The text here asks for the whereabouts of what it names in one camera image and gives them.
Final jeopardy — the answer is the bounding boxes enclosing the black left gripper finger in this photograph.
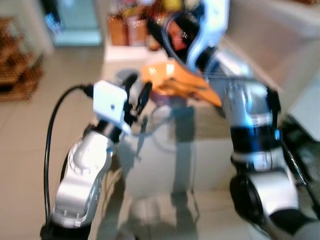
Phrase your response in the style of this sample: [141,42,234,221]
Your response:
[137,82,153,114]
[122,73,140,97]

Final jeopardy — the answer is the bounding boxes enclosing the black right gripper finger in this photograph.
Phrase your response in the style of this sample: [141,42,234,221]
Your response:
[148,18,174,51]

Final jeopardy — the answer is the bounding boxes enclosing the orange plate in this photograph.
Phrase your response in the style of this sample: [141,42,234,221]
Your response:
[139,60,224,109]

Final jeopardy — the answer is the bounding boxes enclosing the glass door cabinet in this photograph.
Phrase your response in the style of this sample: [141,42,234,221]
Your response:
[42,0,104,47]

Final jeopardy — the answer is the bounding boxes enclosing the white counter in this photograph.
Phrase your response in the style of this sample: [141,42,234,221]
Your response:
[220,0,320,143]

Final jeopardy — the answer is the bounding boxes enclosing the dark object under counter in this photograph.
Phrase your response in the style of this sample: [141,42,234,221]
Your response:
[279,115,320,171]

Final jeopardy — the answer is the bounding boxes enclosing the brown wicker shelf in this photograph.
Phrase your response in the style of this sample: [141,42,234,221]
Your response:
[0,17,45,104]

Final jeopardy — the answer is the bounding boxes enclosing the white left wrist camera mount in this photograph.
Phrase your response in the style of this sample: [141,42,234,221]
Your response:
[92,79,132,134]

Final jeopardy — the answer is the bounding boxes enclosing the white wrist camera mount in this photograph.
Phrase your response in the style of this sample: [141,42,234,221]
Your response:
[92,79,132,134]
[186,0,231,72]

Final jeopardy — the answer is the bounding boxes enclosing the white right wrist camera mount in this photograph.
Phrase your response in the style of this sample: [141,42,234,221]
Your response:
[186,0,231,72]

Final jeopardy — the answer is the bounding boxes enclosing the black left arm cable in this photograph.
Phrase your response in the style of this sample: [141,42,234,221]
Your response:
[43,84,96,226]

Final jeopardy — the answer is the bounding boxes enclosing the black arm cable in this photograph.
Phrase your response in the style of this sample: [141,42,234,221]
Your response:
[268,88,320,219]
[43,84,96,226]

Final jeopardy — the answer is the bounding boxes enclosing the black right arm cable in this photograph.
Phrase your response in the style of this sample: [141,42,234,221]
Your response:
[268,88,320,219]

